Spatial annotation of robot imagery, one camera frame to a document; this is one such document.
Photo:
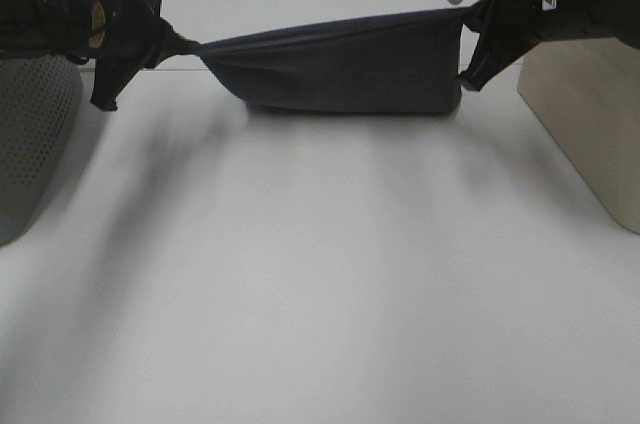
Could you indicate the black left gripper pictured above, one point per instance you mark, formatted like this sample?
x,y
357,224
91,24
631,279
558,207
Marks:
x,y
135,37

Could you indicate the dark grey towel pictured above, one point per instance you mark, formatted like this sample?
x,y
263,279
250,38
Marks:
x,y
404,63

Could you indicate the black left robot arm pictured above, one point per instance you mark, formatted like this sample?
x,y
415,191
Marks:
x,y
72,29

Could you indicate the grey basket with orange rim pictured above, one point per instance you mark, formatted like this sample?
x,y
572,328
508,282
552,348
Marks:
x,y
40,98

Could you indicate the beige storage bin grey rim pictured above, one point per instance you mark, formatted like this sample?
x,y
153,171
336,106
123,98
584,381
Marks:
x,y
586,95

